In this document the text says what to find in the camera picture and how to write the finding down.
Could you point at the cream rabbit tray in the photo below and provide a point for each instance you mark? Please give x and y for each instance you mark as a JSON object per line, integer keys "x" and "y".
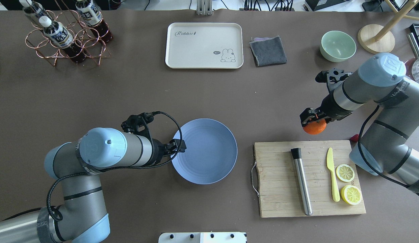
{"x": 204, "y": 46}

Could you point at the metal clamp bracket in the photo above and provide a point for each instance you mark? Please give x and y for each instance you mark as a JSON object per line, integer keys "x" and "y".
{"x": 204, "y": 7}

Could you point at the yellow plastic knife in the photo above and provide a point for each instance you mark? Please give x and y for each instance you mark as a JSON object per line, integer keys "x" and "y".
{"x": 330, "y": 166}

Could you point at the tea bottle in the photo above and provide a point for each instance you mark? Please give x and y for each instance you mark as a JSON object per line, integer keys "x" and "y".
{"x": 62, "y": 38}
{"x": 33, "y": 10}
{"x": 93, "y": 18}

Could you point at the lemon half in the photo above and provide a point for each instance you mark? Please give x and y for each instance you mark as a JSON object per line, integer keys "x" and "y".
{"x": 345, "y": 173}
{"x": 351, "y": 195}

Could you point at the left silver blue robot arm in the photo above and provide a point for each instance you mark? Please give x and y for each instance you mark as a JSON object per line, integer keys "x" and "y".
{"x": 77, "y": 166}

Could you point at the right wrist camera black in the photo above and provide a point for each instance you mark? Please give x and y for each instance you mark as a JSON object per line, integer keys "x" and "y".
{"x": 332, "y": 78}

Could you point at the steel rod black tip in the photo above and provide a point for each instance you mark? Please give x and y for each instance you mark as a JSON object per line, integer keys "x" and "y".
{"x": 298, "y": 163}

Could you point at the metal machine part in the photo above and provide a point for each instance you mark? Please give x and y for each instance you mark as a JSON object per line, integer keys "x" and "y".
{"x": 413, "y": 64}

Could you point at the upper lemon half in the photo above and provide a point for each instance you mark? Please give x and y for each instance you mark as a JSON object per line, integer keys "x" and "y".
{"x": 345, "y": 173}

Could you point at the orange tangerine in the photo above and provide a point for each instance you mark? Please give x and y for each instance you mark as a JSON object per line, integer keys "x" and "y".
{"x": 316, "y": 127}

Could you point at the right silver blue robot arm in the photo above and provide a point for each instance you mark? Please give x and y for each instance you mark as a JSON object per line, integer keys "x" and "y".
{"x": 381, "y": 149}

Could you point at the tea bottle back left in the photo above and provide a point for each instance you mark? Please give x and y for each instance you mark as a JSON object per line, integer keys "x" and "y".
{"x": 33, "y": 10}

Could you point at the green bowl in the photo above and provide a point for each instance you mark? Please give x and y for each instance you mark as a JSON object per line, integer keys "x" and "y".
{"x": 337, "y": 46}

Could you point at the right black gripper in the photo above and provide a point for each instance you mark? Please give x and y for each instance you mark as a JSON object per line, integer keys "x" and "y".
{"x": 326, "y": 106}

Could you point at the lower lemon half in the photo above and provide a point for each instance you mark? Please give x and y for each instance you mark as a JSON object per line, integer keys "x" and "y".
{"x": 351, "y": 195}

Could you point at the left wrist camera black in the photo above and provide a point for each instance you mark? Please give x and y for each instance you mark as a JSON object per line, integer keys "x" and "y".
{"x": 138, "y": 124}

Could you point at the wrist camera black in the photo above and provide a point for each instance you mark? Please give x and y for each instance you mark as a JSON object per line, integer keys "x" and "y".
{"x": 138, "y": 124}
{"x": 332, "y": 78}

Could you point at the grey folded cloth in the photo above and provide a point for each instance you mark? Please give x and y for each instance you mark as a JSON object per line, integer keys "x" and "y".
{"x": 268, "y": 51}

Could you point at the tea bottle front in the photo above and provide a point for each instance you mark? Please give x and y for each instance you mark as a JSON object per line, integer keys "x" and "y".
{"x": 62, "y": 38}

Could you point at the bamboo cutting board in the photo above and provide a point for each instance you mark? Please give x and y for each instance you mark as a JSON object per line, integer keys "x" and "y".
{"x": 278, "y": 185}

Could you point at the red strawberry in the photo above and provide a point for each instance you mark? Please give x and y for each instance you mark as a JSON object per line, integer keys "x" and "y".
{"x": 354, "y": 138}

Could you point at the wooden round stand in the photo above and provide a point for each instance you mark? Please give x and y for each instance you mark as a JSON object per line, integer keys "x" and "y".
{"x": 376, "y": 39}

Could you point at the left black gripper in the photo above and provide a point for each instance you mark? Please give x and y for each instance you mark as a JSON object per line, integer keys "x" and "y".
{"x": 157, "y": 152}

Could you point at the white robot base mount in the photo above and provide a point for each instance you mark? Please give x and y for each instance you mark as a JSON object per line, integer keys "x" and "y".
{"x": 203, "y": 237}

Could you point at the blue round plate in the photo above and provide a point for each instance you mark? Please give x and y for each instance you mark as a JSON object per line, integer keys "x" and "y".
{"x": 211, "y": 152}

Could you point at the tea bottle back right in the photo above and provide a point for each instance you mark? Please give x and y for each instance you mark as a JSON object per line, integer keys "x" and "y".
{"x": 93, "y": 18}

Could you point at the copper wire bottle rack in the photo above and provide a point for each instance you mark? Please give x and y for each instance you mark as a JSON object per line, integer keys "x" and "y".
{"x": 75, "y": 35}

